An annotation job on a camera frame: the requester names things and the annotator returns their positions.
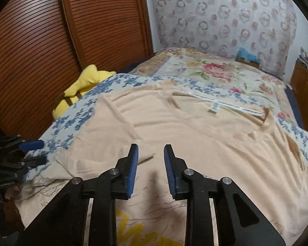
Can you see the peach printed t-shirt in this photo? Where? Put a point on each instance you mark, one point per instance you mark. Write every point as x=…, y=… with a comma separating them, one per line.
x=255, y=151

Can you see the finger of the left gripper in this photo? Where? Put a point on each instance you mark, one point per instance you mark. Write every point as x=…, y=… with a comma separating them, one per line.
x=33, y=162
x=31, y=145

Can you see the navy blue bed sheet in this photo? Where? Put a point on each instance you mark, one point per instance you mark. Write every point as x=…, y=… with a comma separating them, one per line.
x=294, y=105

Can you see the circle patterned curtain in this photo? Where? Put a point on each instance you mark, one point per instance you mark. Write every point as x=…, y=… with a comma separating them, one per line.
x=264, y=28

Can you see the blue item on box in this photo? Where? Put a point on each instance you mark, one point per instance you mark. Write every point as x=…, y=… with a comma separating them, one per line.
x=245, y=57

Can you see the brown louvered wardrobe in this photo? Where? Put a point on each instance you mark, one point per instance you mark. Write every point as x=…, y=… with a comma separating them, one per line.
x=45, y=44

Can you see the yellow plush toy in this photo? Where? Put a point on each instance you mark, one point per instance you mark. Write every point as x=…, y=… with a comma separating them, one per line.
x=88, y=79

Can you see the pink floral bedspread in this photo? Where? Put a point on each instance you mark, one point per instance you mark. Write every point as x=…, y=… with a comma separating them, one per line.
x=233, y=76

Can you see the blue floral white blanket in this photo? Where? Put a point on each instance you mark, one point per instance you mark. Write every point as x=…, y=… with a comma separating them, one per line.
x=63, y=130

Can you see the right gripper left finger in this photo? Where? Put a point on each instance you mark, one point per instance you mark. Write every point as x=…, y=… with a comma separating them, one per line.
x=85, y=208

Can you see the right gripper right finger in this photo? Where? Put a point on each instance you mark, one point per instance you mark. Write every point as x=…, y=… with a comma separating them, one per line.
x=217, y=208

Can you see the wooden sideboard cabinet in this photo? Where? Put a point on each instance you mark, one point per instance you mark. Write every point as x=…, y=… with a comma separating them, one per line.
x=299, y=84

